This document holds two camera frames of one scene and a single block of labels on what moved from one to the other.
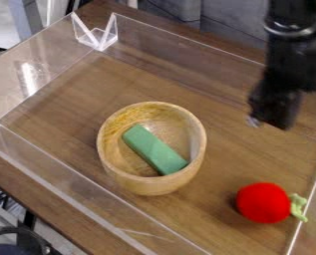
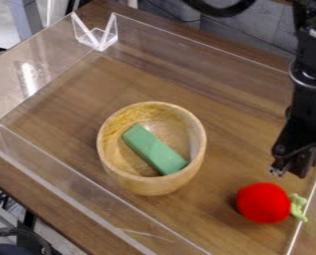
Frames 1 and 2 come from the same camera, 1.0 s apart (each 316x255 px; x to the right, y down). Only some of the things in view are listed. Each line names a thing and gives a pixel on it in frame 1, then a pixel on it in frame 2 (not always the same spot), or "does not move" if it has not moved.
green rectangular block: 158,153 does not move
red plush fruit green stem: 265,202 does not move
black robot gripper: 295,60 -> 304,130
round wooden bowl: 151,144 does not move
